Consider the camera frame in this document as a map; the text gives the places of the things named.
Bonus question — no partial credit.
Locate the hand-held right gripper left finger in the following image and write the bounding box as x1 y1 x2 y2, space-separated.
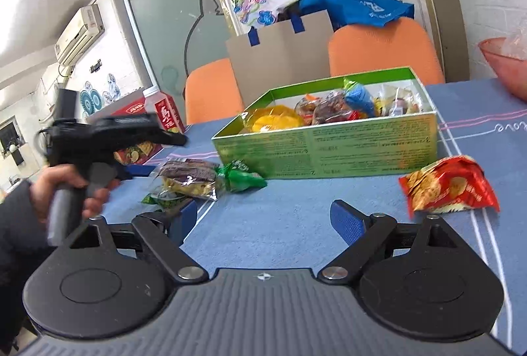
68 199 209 285

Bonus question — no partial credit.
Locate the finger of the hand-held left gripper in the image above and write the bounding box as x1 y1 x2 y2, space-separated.
113 164 151 180

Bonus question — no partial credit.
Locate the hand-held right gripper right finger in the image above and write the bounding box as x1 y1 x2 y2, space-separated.
317 199 459 285

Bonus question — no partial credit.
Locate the green candy packet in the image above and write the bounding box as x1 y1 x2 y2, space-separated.
216 160 268 193
142 189 182 211

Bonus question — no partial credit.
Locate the brown yellow cake packet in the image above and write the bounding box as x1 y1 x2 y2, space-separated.
149 158 225 202

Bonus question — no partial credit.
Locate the green cardboard box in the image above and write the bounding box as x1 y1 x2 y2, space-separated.
211 67 439 180

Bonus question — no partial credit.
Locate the red chips packet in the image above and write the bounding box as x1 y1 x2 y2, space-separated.
399 155 501 220

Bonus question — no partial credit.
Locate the clear nut packet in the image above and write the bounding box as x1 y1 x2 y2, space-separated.
312 90 368 125

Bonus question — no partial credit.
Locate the blue green small packet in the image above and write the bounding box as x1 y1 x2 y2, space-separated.
343 78 376 118

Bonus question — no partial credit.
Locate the pink small packet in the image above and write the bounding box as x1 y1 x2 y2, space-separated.
389 96 424 117

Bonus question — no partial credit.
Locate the person's left forearm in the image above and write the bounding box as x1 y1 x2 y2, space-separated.
0 179 56 352

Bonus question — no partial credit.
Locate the person's left hand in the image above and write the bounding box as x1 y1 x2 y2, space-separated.
30 165 121 225

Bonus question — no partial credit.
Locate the red cardboard box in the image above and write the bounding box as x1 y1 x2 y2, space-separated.
86 96 165 167

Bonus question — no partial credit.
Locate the white red drink carton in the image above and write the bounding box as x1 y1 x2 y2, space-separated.
143 87 187 134

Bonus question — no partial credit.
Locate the blue tablecloth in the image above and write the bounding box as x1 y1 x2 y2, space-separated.
97 78 527 354

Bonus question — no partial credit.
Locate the orange chair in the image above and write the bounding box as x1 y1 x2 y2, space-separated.
184 58 244 126
328 17 446 86

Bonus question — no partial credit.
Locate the white air conditioner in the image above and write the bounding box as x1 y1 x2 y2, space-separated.
54 4 105 67

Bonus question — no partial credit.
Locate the brown cardboard box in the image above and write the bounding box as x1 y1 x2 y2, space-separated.
226 9 336 109

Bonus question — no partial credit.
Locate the blue bag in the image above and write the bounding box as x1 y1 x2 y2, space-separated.
298 0 414 29

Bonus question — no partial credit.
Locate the pink plastic basin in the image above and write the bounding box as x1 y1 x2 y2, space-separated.
478 37 527 103

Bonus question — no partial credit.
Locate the blue white wall decoration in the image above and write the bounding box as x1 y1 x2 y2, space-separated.
78 73 123 114

